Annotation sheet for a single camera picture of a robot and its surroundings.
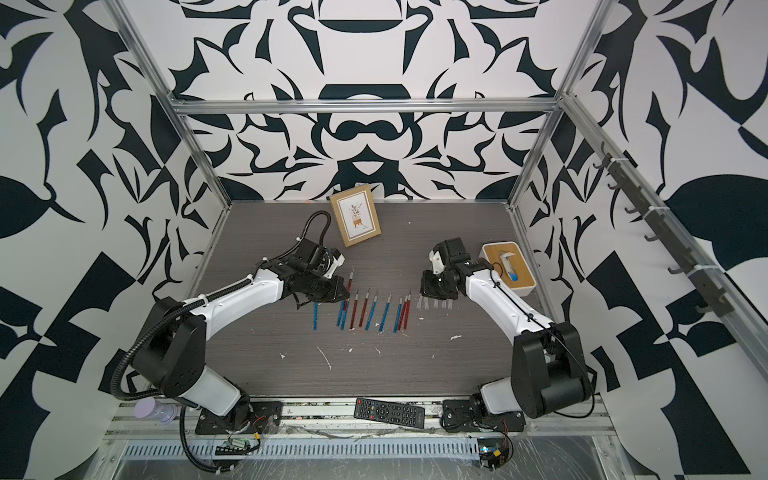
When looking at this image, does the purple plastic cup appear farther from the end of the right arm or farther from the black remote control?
the end of the right arm

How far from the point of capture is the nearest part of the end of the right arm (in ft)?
2.05

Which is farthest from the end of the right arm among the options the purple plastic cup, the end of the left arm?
the purple plastic cup

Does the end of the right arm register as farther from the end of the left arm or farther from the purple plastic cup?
the purple plastic cup
